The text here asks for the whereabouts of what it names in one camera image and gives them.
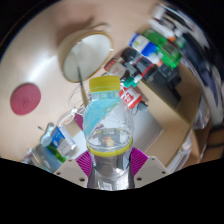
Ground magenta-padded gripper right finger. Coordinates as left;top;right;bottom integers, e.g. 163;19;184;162
127;146;171;188

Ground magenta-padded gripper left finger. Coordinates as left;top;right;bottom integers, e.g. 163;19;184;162
52;149;98;190

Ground clear bottle with yellow cap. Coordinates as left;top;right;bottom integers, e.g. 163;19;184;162
82;75;135;191

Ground grey shaker bottle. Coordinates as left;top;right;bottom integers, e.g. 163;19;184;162
22;143;64;173

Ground white and blue box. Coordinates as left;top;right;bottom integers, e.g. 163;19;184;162
49;125;77;156

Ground light blue hairbrush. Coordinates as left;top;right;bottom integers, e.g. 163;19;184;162
36;122;55;148

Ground magenta pouch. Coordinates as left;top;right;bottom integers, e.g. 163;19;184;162
73;112;85;131

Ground red and white canister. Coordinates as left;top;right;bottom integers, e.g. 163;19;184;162
118;85;150;113

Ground flat round red coaster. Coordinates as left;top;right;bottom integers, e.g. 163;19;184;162
9;82;42;116

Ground dark brown supplement bottle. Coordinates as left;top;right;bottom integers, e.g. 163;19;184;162
103;57;130;80

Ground cream ceramic mug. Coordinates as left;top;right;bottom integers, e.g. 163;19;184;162
57;29;115;84

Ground green plastic bottle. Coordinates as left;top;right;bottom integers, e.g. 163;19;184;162
142;27;183;70

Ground white bottle with blue label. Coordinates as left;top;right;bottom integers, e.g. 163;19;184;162
128;32;160;58

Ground spoon with wooden handle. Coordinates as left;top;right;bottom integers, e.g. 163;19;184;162
76;66;90;108

